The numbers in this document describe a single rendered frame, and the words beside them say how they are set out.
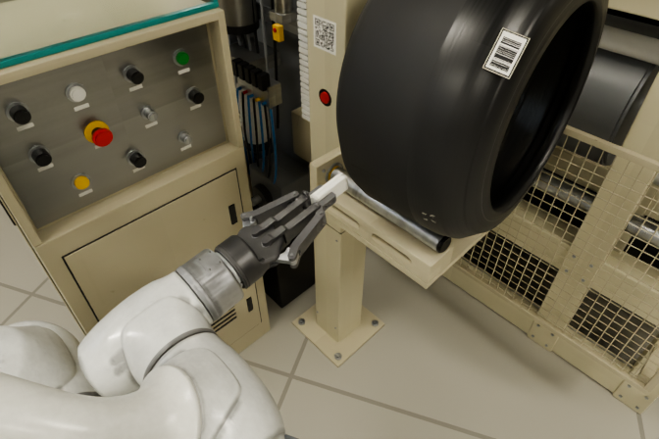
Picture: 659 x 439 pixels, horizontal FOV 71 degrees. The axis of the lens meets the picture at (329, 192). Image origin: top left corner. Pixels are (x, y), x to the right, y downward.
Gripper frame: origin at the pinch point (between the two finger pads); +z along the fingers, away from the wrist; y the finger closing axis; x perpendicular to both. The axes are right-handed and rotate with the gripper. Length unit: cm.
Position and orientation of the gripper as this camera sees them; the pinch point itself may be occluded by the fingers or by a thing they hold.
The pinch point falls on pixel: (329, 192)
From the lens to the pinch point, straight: 74.8
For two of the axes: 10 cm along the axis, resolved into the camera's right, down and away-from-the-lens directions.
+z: 7.2, -5.5, 4.3
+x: 1.0, 6.9, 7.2
